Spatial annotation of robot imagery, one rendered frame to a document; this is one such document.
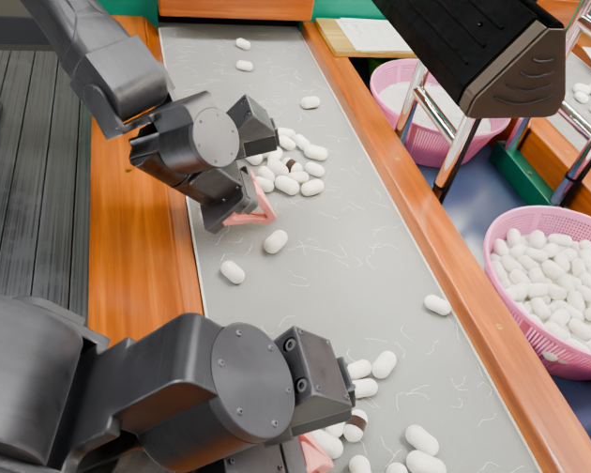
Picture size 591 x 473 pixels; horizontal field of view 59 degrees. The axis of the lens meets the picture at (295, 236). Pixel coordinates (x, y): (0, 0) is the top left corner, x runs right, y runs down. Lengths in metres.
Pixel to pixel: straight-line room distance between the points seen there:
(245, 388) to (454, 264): 0.48
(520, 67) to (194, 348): 0.28
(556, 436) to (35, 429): 0.48
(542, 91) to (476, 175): 0.61
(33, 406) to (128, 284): 0.34
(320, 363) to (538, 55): 0.25
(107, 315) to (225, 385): 0.35
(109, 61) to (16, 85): 0.58
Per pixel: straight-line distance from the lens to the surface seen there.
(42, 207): 0.84
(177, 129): 0.52
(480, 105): 0.40
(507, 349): 0.64
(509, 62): 0.39
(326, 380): 0.29
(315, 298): 0.63
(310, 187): 0.74
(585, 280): 0.82
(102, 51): 0.56
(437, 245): 0.71
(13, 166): 0.93
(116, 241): 0.64
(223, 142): 0.52
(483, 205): 0.96
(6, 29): 2.76
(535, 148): 1.04
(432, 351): 0.63
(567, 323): 0.76
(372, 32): 1.18
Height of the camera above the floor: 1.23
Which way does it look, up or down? 45 degrees down
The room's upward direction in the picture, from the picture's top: 12 degrees clockwise
